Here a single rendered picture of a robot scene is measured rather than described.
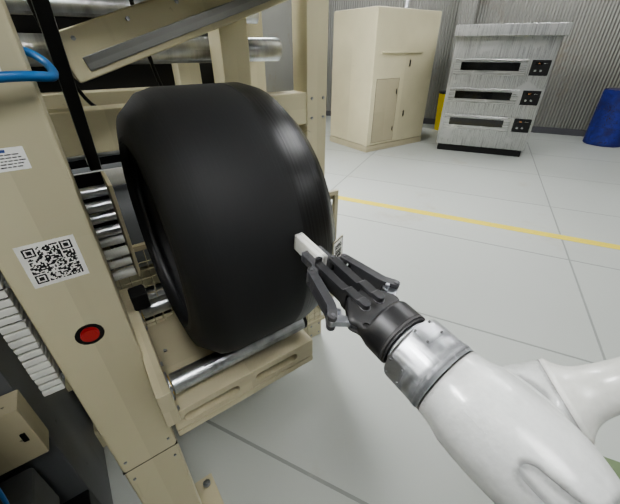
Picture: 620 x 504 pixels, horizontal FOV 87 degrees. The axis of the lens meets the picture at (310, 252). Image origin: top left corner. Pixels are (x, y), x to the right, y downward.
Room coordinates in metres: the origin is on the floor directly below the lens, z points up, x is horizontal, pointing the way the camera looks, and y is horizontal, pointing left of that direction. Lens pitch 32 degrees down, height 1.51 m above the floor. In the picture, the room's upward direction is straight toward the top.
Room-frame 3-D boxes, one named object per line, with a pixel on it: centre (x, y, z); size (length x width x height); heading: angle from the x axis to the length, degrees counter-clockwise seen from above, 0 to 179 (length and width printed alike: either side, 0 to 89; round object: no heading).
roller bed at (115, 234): (0.83, 0.65, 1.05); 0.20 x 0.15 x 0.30; 126
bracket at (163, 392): (0.54, 0.39, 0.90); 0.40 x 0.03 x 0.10; 36
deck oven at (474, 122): (5.86, -2.93, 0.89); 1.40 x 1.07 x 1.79; 67
